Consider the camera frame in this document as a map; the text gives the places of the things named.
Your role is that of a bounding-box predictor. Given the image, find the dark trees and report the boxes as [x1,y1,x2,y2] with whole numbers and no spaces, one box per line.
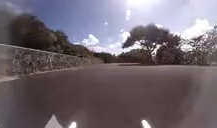
[0,13,108,63]

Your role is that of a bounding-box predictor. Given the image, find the green bushes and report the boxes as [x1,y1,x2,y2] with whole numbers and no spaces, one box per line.
[101,48,154,65]

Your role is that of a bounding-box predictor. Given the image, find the wide crowned tree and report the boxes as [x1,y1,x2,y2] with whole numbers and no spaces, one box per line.
[121,23,182,66]

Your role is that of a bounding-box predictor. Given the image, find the grey asphalt road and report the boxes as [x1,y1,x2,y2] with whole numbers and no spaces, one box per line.
[0,62,217,128]

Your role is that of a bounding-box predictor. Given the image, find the leafy trees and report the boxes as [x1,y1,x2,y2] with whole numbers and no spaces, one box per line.
[179,24,217,66]

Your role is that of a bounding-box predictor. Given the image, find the robot's own part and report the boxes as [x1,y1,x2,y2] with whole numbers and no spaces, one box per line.
[68,120,78,128]
[140,119,152,128]

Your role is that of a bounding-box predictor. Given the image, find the grey stone wall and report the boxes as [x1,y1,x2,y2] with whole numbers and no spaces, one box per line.
[0,42,104,80]

